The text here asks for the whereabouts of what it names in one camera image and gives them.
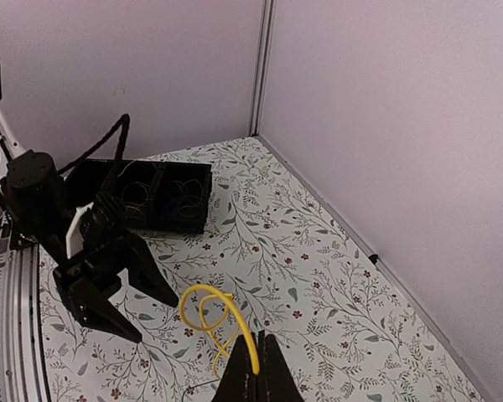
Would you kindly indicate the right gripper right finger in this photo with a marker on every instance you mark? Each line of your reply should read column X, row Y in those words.
column 274, row 382

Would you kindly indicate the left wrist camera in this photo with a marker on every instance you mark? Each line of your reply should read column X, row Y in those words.
column 95, row 224

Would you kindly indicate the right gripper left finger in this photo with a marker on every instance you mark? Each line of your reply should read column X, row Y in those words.
column 238, row 383

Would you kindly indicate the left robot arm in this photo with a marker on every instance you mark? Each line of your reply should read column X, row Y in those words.
column 32, row 188

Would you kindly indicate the black compartment tray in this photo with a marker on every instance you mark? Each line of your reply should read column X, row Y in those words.
column 164, row 196

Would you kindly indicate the floral table mat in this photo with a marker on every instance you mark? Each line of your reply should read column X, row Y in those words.
column 346, row 333

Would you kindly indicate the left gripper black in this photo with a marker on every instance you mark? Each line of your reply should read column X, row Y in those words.
column 91, row 277

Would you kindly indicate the left aluminium corner post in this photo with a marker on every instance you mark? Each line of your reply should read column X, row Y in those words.
column 261, row 66

